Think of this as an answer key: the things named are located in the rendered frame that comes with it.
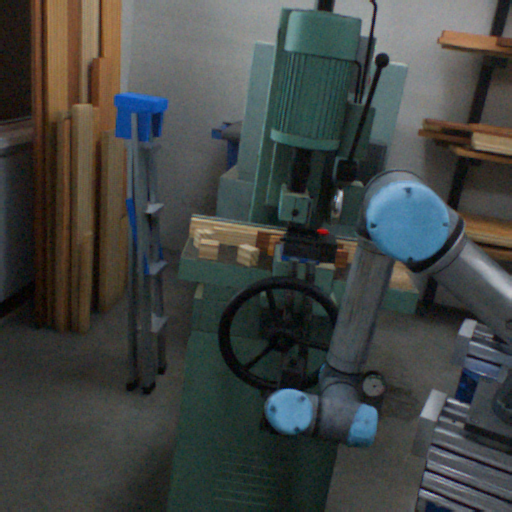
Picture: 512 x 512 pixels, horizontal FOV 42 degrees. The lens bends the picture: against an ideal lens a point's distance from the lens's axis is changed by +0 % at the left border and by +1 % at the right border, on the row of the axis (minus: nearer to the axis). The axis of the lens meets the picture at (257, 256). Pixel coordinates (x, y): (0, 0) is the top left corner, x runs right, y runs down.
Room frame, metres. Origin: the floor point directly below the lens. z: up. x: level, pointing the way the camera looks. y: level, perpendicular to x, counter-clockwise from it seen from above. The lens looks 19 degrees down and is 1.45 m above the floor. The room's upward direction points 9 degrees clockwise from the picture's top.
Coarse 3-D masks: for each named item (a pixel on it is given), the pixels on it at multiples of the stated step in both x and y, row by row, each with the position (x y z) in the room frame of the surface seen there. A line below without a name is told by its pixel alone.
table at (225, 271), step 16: (192, 240) 1.68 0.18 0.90; (192, 256) 1.56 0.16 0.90; (224, 256) 1.59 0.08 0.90; (192, 272) 1.54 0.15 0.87; (208, 272) 1.54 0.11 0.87; (224, 272) 1.54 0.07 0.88; (240, 272) 1.54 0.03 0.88; (256, 272) 1.54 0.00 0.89; (336, 272) 1.61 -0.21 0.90; (240, 288) 1.54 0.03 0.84; (336, 288) 1.54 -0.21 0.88; (400, 288) 1.56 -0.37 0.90; (416, 288) 1.58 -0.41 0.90; (320, 304) 1.45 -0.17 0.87; (384, 304) 1.55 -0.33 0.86; (400, 304) 1.55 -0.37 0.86; (416, 304) 1.55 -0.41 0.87
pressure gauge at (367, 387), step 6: (366, 372) 1.51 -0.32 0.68; (372, 372) 1.50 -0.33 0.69; (378, 372) 1.50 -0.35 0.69; (366, 378) 1.48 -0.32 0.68; (372, 378) 1.49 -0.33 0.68; (378, 378) 1.49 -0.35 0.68; (366, 384) 1.49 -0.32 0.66; (372, 384) 1.49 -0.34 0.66; (378, 384) 1.49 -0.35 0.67; (384, 384) 1.49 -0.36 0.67; (366, 390) 1.49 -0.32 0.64; (372, 390) 1.49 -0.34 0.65; (378, 390) 1.49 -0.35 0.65; (384, 390) 1.48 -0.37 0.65; (366, 396) 1.51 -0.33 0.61; (372, 396) 1.48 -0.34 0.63; (378, 396) 1.48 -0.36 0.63
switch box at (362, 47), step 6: (360, 36) 1.98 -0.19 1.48; (366, 36) 1.98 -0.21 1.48; (360, 42) 1.98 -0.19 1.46; (366, 42) 1.98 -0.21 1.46; (372, 42) 1.98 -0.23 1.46; (360, 48) 1.98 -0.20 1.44; (366, 48) 1.98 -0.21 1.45; (372, 48) 1.98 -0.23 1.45; (360, 54) 1.98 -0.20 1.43; (372, 54) 1.98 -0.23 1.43; (360, 60) 1.98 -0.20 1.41; (372, 60) 1.98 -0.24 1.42; (354, 66) 1.98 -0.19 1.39; (354, 72) 1.98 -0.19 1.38; (354, 78) 1.98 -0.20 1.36; (366, 78) 1.98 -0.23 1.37; (354, 84) 1.98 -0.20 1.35; (360, 84) 1.98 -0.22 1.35; (366, 84) 1.98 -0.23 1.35; (354, 90) 1.98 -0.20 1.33; (360, 90) 1.98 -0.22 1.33; (366, 90) 1.99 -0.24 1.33
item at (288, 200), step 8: (288, 192) 1.69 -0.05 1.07; (280, 200) 1.73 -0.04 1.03; (288, 200) 1.66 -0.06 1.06; (296, 200) 1.66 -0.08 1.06; (304, 200) 1.66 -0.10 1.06; (280, 208) 1.66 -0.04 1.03; (288, 208) 1.66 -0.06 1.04; (296, 208) 1.66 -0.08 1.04; (304, 208) 1.66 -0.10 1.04; (280, 216) 1.66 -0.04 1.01; (288, 216) 1.66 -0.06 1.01; (304, 216) 1.66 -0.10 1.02
